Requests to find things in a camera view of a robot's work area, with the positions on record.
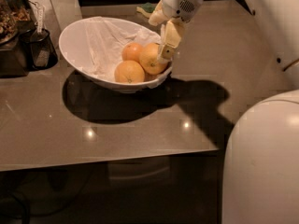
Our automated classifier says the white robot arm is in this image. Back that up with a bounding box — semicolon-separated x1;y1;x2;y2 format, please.
149;0;299;224

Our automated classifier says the white cloth in bowl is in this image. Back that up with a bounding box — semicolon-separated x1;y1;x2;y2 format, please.
76;16;174;90

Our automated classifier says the dark appliance with food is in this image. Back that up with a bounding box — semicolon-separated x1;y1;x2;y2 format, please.
0;0;34;77

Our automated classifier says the large orange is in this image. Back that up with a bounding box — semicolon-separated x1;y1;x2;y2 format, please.
139;43;167;75

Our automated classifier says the orange in bowl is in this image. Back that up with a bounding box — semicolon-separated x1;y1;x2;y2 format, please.
114;60;145;84
121;42;143;62

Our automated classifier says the green yellow sponge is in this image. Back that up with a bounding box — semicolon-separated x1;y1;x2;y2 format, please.
136;3;156;19

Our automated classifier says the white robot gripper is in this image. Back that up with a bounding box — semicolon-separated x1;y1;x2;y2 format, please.
149;0;204;63

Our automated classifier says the white tilted bowl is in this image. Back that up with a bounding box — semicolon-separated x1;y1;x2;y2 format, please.
58;16;176;94

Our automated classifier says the back orange in bowl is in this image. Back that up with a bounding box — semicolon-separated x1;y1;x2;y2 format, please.
121;42;143;62

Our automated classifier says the black mesh cup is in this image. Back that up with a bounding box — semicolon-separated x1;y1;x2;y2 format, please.
20;29;58;71

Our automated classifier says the front orange in bowl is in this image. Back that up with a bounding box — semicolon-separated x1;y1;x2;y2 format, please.
114;60;145;84

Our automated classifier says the white utensil in cup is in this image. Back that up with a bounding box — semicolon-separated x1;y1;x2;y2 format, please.
32;2;45;34

